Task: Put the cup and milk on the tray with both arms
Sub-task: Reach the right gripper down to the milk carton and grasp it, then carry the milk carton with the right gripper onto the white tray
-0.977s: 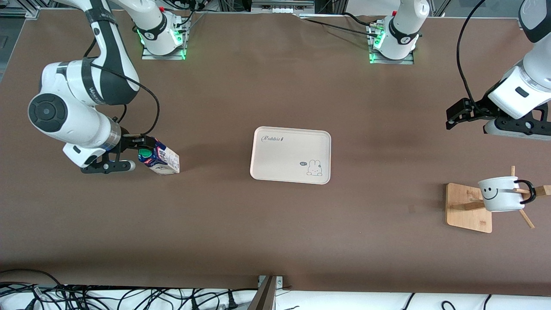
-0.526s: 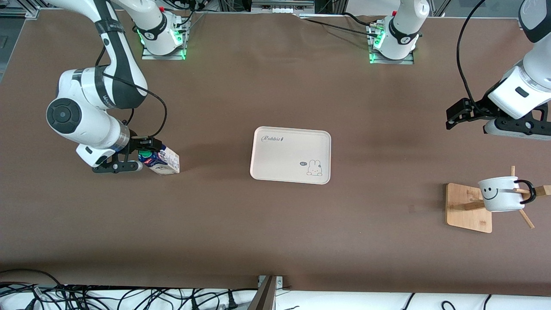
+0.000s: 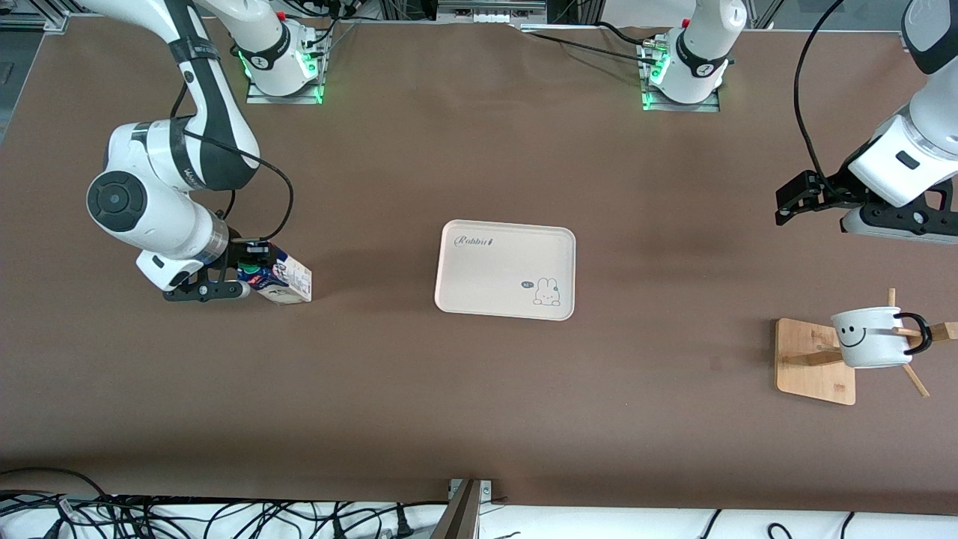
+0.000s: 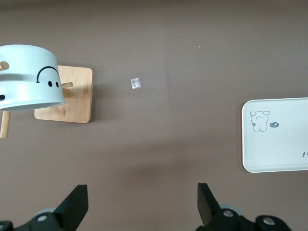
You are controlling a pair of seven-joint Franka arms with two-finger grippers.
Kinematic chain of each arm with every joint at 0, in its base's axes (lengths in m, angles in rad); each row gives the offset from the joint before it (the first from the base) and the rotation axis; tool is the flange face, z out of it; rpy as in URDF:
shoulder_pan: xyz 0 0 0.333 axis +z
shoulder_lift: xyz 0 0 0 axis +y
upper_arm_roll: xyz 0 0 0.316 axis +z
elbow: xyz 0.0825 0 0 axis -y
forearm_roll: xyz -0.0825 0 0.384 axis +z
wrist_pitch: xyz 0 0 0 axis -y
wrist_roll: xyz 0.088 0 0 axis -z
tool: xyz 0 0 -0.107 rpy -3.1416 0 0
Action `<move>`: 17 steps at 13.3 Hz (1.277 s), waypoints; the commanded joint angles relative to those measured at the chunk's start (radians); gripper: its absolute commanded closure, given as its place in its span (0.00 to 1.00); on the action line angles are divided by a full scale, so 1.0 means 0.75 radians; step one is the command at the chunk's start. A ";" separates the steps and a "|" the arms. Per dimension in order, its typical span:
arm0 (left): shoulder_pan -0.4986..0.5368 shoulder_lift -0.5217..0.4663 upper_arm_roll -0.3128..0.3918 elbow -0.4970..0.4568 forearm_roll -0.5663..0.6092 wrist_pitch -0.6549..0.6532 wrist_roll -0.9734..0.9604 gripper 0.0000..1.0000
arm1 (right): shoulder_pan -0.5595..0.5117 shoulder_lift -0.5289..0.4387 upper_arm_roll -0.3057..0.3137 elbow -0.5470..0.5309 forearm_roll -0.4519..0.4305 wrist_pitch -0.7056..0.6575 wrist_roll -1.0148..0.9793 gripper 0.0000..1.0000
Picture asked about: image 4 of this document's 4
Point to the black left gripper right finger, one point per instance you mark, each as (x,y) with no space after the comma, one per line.
(207,207)

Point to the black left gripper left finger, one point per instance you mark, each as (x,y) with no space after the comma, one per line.
(74,207)

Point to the white tray with bear drawing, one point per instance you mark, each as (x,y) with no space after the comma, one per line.
(279,146)

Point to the wooden mug rack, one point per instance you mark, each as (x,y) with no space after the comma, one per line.
(78,101)

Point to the small clear tape piece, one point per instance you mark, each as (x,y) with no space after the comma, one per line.
(135,83)

